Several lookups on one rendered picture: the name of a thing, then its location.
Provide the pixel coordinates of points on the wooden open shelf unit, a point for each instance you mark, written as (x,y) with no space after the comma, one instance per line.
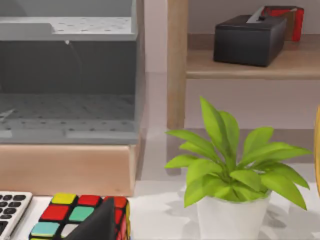
(250,67)

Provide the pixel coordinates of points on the grey pierced drawer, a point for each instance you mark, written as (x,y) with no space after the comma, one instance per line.
(67,82)

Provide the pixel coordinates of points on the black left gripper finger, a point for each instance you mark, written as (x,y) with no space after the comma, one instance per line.
(98,225)

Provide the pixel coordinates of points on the yellow rounded object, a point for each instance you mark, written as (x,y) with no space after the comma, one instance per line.
(317,150)

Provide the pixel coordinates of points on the red and brown box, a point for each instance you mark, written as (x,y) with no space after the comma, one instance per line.
(292,22)

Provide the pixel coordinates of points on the black tissue box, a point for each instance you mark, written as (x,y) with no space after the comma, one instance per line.
(247,41)

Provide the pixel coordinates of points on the green plant in white pot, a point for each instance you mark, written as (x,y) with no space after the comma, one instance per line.
(232,180)

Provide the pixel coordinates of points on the white calculator with black keys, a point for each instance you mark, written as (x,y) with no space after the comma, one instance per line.
(11,212)

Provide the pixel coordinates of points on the pale wooden drawer front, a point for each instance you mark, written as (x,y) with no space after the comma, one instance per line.
(65,170)

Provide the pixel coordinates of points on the multicoloured puzzle cube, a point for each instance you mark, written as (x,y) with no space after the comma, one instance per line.
(65,212)

